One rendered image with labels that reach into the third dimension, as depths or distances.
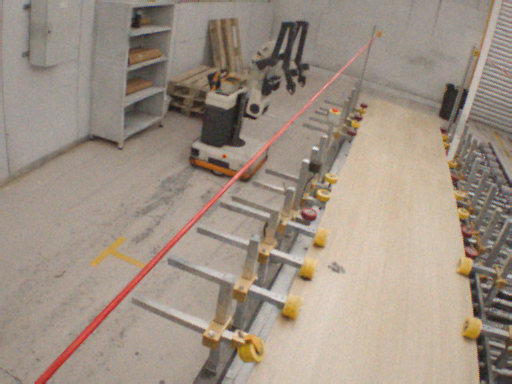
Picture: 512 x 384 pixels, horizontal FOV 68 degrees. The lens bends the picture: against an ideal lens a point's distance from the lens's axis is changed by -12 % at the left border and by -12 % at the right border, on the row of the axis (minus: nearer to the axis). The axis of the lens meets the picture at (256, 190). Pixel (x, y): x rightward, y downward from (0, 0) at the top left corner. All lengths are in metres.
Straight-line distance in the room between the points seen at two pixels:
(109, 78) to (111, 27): 0.53
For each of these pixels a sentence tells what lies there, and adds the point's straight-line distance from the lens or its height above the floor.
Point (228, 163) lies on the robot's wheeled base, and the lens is 4.19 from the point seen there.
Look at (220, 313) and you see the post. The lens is 1.35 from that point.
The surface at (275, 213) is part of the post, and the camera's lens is 1.67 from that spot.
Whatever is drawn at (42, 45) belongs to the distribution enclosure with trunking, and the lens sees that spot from 3.82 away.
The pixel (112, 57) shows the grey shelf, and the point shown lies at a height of 0.99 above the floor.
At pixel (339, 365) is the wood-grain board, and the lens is 1.46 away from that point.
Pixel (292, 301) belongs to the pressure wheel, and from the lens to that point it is 1.51.
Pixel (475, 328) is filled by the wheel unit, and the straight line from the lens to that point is 1.77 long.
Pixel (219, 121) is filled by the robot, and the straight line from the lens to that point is 4.14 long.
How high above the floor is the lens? 1.98
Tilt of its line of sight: 28 degrees down
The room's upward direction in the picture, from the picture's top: 11 degrees clockwise
